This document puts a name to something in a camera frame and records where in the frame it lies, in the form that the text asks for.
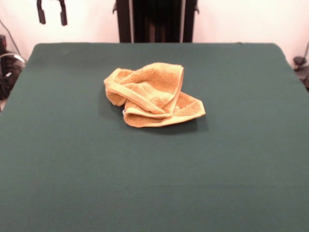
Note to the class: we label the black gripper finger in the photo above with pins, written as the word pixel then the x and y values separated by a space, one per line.
pixel 64 17
pixel 42 17

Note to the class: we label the tan terry towel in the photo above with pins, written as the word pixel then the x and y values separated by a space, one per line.
pixel 149 89

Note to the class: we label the dark green table cloth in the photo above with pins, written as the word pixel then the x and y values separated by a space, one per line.
pixel 72 169

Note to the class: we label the black stand base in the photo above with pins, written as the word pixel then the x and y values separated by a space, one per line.
pixel 301 70

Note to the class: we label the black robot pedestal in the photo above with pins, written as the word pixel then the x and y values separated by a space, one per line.
pixel 157 21

